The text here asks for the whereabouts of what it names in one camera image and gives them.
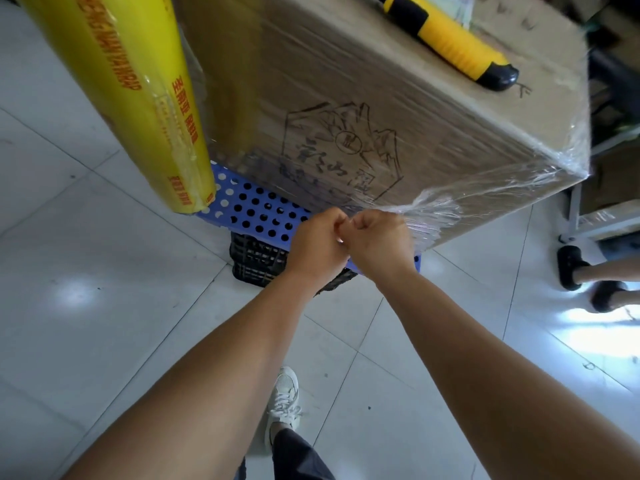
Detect person's right hand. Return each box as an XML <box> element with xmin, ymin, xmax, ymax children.
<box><xmin>337</xmin><ymin>209</ymin><xmax>417</xmax><ymax>284</ymax></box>

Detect person's left hand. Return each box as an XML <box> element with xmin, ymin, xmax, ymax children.
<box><xmin>285</xmin><ymin>207</ymin><xmax>351</xmax><ymax>291</ymax></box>

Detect large brown cardboard box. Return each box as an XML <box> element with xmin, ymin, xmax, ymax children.
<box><xmin>172</xmin><ymin>0</ymin><xmax>592</xmax><ymax>251</ymax></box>

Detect yellow black utility knife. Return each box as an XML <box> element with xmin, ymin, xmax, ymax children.
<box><xmin>372</xmin><ymin>0</ymin><xmax>520</xmax><ymax>92</ymax></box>

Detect yellow stretch film roll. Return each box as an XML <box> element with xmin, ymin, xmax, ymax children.
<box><xmin>15</xmin><ymin>0</ymin><xmax>217</xmax><ymax>215</ymax></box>

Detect person's left forearm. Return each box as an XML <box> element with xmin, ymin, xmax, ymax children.
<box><xmin>62</xmin><ymin>269</ymin><xmax>321</xmax><ymax>480</ymax></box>

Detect person's right forearm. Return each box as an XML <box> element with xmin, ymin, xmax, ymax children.
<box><xmin>377</xmin><ymin>269</ymin><xmax>640</xmax><ymax>480</ymax></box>

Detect person's left shoe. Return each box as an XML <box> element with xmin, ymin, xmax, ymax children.
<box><xmin>263</xmin><ymin>366</ymin><xmax>303</xmax><ymax>455</ymax></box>

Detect person's grey trousers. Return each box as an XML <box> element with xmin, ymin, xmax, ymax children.
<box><xmin>235</xmin><ymin>428</ymin><xmax>336</xmax><ymax>480</ymax></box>

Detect film covered cardboard box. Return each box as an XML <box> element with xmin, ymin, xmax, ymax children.
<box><xmin>579</xmin><ymin>144</ymin><xmax>640</xmax><ymax>215</ymax></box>

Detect black plastic crate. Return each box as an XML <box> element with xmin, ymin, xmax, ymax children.
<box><xmin>229</xmin><ymin>232</ymin><xmax>359</xmax><ymax>295</ymax></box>

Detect blue perforated plastic pallet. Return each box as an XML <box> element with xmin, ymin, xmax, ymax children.
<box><xmin>196</xmin><ymin>161</ymin><xmax>422</xmax><ymax>274</ymax></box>

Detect white metal rack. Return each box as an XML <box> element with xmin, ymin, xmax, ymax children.
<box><xmin>559</xmin><ymin>124</ymin><xmax>640</xmax><ymax>245</ymax></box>

